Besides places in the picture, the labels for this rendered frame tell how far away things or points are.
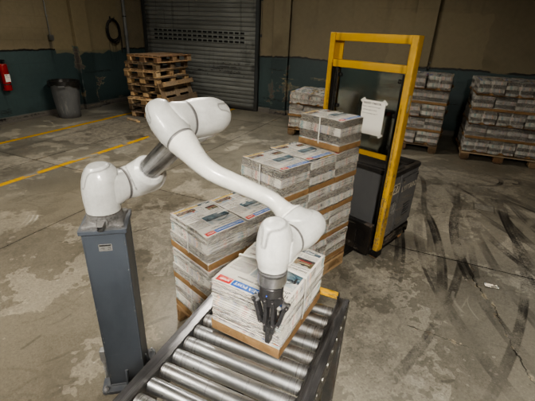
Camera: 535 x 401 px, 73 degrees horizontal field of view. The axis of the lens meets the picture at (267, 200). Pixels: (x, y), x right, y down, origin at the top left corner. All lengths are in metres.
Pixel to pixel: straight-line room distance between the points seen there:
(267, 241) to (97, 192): 0.93
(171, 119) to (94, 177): 0.60
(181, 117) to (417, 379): 2.01
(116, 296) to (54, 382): 0.76
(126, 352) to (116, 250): 0.64
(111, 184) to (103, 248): 0.31
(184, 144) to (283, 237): 0.44
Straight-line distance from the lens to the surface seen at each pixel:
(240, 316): 1.35
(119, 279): 1.92
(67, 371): 2.59
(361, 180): 3.43
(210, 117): 1.31
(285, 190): 2.29
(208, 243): 1.99
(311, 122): 2.77
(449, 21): 8.48
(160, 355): 1.41
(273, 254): 1.02
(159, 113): 1.25
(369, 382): 2.44
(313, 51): 8.88
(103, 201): 1.73
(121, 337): 2.16
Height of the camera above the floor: 1.82
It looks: 25 degrees down
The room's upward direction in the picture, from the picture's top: 3 degrees clockwise
